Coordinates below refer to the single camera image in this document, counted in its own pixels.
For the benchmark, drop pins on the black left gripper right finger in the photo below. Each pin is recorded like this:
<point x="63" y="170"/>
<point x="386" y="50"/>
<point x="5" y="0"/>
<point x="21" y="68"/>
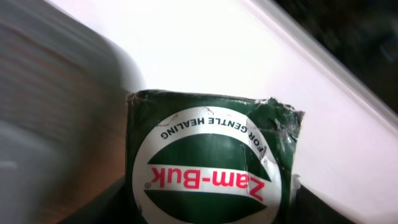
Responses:
<point x="307" y="208"/>

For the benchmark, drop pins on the dark grey plastic basket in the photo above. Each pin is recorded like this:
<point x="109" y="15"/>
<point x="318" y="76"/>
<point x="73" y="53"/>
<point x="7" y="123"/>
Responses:
<point x="63" y="112"/>

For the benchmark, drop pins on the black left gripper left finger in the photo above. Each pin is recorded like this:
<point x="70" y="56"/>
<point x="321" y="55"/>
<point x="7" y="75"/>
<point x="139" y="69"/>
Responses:
<point x="110" y="206"/>

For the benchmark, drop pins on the green Zam-Buk box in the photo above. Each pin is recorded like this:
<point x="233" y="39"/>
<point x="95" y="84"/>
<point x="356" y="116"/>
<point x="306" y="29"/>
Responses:
<point x="200" y="158"/>

